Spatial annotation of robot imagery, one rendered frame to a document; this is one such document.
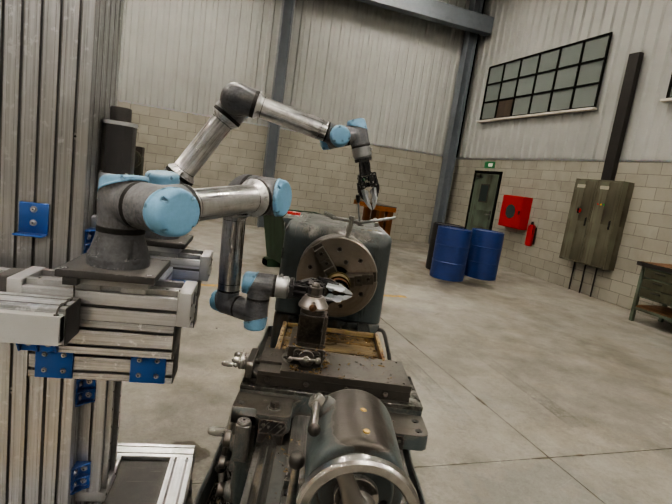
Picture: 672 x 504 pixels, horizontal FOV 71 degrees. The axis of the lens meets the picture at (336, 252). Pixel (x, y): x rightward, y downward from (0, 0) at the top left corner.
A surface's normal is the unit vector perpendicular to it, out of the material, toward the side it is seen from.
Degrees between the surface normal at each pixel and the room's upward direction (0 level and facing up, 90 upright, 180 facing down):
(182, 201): 92
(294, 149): 90
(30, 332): 90
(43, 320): 90
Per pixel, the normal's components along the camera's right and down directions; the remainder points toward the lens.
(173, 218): 0.80, 0.22
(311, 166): 0.30, 0.19
